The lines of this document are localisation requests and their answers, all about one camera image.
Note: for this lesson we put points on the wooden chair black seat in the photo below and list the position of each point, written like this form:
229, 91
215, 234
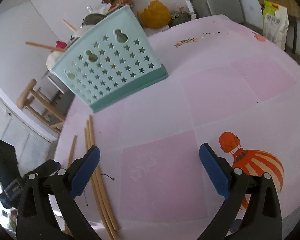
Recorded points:
40, 106

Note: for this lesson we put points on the metal ladle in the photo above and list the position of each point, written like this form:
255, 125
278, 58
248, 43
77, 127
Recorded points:
93, 19

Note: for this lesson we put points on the mint green utensil basket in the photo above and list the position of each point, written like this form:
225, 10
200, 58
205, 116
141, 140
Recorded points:
111, 61

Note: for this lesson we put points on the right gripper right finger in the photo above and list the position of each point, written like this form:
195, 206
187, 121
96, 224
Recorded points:
251, 208

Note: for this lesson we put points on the red plastic bag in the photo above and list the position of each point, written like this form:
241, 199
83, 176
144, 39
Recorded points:
60, 44

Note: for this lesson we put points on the yellow plastic bag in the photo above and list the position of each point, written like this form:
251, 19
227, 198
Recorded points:
155, 16

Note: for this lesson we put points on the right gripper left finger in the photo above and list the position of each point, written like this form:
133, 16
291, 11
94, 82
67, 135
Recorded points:
36, 219

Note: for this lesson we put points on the white rice sack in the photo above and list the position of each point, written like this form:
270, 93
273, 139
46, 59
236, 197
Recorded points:
275, 23

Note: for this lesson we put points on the white door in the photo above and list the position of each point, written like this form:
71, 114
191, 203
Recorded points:
33, 143

